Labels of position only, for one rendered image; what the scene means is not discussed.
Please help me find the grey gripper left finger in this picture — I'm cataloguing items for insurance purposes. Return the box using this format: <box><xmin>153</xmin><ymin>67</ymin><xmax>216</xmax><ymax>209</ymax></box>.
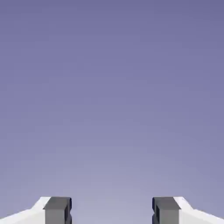
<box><xmin>0</xmin><ymin>196</ymin><xmax>73</xmax><ymax>224</ymax></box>

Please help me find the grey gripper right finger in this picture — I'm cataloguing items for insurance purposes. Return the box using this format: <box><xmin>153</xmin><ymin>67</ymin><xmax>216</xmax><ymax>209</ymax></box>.
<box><xmin>151</xmin><ymin>196</ymin><xmax>224</xmax><ymax>224</ymax></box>

